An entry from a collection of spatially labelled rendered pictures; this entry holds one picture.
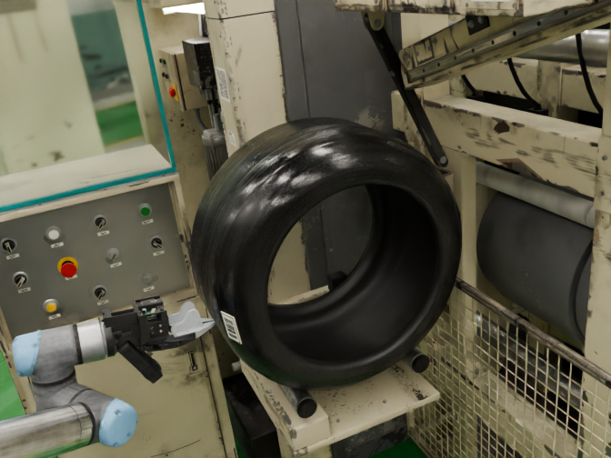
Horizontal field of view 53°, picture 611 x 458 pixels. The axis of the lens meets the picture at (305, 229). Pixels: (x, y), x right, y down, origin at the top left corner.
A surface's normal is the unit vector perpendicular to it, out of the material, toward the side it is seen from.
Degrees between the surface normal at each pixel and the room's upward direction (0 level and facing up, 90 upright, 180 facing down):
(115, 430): 90
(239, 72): 90
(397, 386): 0
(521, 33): 90
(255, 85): 90
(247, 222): 61
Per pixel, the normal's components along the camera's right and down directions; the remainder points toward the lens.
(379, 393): -0.11, -0.91
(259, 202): -0.22, -0.18
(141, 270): 0.40, 0.32
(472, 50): -0.91, 0.26
